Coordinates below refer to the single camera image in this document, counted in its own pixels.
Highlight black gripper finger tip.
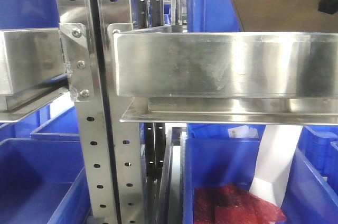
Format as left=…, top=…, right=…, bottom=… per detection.
left=318, top=0, right=337, bottom=15

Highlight right stainless steel shelf tray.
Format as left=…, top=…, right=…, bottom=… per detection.
left=108, top=24, right=337, bottom=125

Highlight stainless steel shelf tray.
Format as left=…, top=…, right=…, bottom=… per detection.
left=1, top=28, right=68, bottom=123
left=108, top=24, right=337, bottom=125

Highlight perforated steel shelf upright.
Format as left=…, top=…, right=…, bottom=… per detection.
left=57, top=0, right=147, bottom=223

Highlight left stainless steel shelf tray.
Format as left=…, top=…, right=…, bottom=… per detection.
left=1, top=28, right=68, bottom=123

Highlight blue bin upper right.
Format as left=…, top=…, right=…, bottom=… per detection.
left=186, top=0, right=240, bottom=32

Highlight blue bin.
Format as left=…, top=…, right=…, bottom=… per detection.
left=298, top=126, right=337, bottom=192
left=186, top=0, right=240, bottom=32
left=1, top=138, right=90, bottom=223
left=1, top=0, right=59, bottom=30
left=183, top=138, right=337, bottom=223

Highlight blue bin far right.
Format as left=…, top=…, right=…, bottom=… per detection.
left=298, top=126, right=337, bottom=192

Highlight white paper sheet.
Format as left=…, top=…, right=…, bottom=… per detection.
left=249, top=125, right=303, bottom=207

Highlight blue bin lower right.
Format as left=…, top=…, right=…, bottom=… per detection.
left=183, top=138, right=337, bottom=223

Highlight blue bin upper left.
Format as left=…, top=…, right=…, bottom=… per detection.
left=1, top=0, right=59, bottom=30

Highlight blue bin lower left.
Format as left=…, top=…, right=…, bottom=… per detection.
left=1, top=138, right=90, bottom=223

